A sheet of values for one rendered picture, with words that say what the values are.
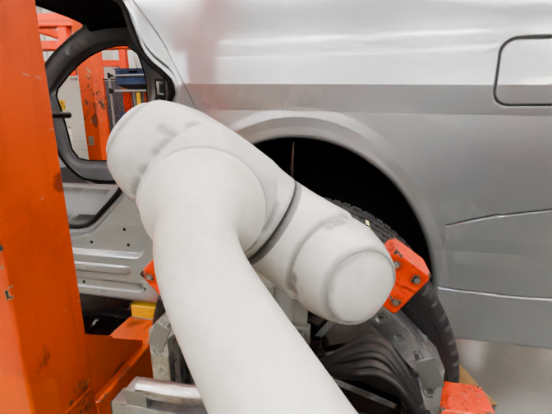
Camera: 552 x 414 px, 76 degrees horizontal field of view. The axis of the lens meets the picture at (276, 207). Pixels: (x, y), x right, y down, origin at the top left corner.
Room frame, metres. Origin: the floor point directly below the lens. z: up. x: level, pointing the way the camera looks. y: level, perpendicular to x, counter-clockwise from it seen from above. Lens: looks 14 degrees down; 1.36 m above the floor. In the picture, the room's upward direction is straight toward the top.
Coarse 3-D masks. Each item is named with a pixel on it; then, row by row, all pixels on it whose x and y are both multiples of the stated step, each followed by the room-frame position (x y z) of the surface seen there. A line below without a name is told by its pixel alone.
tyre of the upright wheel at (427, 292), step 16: (352, 208) 0.80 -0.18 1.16; (368, 224) 0.71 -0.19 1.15; (384, 224) 0.80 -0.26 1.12; (384, 240) 0.66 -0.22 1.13; (400, 240) 0.75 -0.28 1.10; (432, 288) 0.64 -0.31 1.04; (160, 304) 0.69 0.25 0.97; (416, 304) 0.58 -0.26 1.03; (432, 304) 0.58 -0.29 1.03; (416, 320) 0.58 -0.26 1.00; (432, 320) 0.58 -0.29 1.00; (448, 320) 0.59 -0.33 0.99; (432, 336) 0.58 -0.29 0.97; (448, 336) 0.57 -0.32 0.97; (448, 352) 0.57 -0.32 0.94; (448, 368) 0.57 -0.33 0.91
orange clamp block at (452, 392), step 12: (444, 384) 0.55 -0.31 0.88; (456, 384) 0.55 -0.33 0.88; (468, 384) 0.55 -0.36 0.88; (444, 396) 0.52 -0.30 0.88; (456, 396) 0.52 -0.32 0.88; (468, 396) 0.52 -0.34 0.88; (480, 396) 0.52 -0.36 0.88; (444, 408) 0.50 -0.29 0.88; (456, 408) 0.50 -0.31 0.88; (468, 408) 0.50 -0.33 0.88; (480, 408) 0.50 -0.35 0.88; (492, 408) 0.50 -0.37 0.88
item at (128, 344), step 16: (128, 320) 1.09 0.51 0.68; (144, 320) 1.09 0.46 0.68; (96, 336) 0.92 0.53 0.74; (112, 336) 0.98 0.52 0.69; (128, 336) 1.00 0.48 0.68; (144, 336) 1.00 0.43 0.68; (96, 352) 0.77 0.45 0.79; (112, 352) 0.83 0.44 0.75; (128, 352) 0.89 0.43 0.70; (144, 352) 0.93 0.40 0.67; (96, 368) 0.77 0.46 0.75; (112, 368) 0.82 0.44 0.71; (128, 368) 0.85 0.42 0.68; (144, 368) 0.92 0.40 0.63; (96, 384) 0.76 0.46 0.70; (112, 384) 0.79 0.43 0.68; (128, 384) 0.84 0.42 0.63; (96, 400) 0.73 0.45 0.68
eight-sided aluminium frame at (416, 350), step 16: (256, 272) 0.56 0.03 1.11; (160, 320) 0.60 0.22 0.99; (368, 320) 0.52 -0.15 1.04; (384, 320) 0.52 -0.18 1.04; (400, 320) 0.52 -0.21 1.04; (160, 336) 0.60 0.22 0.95; (384, 336) 0.52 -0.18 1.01; (400, 336) 0.52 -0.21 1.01; (416, 336) 0.52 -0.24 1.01; (160, 352) 0.61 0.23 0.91; (176, 352) 0.64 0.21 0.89; (400, 352) 0.51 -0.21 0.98; (416, 352) 0.51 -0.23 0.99; (432, 352) 0.51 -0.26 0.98; (160, 368) 0.61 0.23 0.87; (176, 368) 0.64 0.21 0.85; (416, 368) 0.50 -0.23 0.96; (432, 368) 0.50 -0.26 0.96; (432, 384) 0.50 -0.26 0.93; (432, 400) 0.50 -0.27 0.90
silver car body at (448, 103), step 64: (64, 0) 2.34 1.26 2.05; (128, 0) 1.14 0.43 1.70; (192, 0) 1.07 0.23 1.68; (256, 0) 1.03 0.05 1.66; (320, 0) 0.99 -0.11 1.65; (384, 0) 0.96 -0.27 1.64; (448, 0) 0.93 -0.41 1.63; (512, 0) 0.90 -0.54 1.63; (64, 64) 3.05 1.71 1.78; (192, 64) 1.05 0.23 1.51; (256, 64) 1.01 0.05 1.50; (320, 64) 0.97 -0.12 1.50; (384, 64) 0.94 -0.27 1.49; (448, 64) 0.91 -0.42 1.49; (512, 64) 0.88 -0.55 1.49; (64, 128) 3.24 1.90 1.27; (256, 128) 1.01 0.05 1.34; (320, 128) 0.97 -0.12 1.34; (384, 128) 0.94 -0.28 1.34; (448, 128) 0.91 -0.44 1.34; (512, 128) 0.88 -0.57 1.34; (64, 192) 2.11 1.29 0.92; (448, 192) 0.90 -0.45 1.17; (512, 192) 0.87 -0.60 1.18; (128, 256) 1.11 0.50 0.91; (448, 256) 0.90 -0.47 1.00; (512, 256) 0.87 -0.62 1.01; (512, 320) 0.86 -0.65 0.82
